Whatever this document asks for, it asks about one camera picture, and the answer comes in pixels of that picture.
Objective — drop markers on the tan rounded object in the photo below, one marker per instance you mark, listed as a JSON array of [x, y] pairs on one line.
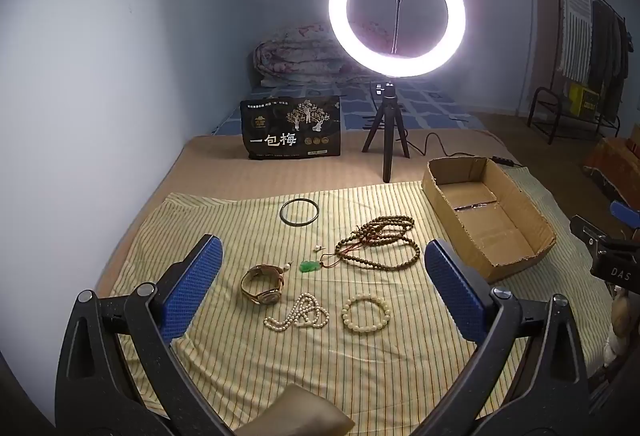
[[295, 411]]

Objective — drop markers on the striped hanging towel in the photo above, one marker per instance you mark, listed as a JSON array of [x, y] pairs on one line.
[[575, 21]]

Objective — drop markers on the black printed snack bag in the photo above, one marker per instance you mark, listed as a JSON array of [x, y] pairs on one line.
[[280, 126]]

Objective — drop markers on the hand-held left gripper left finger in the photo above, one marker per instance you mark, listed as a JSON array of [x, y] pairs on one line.
[[195, 288]]

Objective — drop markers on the black metal shoe rack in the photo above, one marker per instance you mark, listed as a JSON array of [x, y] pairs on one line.
[[542, 104]]

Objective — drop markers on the folded floral quilt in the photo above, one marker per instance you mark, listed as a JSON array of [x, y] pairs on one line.
[[300, 56]]

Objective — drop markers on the cardboard box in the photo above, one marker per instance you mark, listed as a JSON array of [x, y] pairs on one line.
[[500, 226]]

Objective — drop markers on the dark thin bangle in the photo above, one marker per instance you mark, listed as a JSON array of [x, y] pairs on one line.
[[281, 212]]

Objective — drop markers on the blue patterned bed sheet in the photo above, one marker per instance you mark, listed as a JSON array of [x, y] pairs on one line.
[[430, 111]]

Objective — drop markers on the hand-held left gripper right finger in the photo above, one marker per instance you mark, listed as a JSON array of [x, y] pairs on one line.
[[452, 288]]

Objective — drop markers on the yellow striped cloth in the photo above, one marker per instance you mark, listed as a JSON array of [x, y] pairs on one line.
[[350, 366]]

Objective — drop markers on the gold wrist watch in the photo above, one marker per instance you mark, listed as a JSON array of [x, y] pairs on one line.
[[270, 297]]

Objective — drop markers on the yellow box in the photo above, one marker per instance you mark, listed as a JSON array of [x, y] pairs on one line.
[[585, 99]]

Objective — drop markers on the black tripod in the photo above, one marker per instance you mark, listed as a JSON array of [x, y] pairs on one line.
[[386, 131]]

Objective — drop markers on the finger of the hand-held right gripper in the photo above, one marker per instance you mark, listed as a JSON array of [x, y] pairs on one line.
[[627, 213], [600, 236]]

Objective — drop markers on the dark hanging clothes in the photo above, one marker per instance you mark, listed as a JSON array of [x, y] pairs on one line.
[[607, 46]]

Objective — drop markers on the brown carton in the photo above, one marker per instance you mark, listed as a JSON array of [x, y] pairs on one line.
[[612, 161]]

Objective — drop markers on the person's right hand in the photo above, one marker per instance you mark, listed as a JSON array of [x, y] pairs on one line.
[[622, 313]]

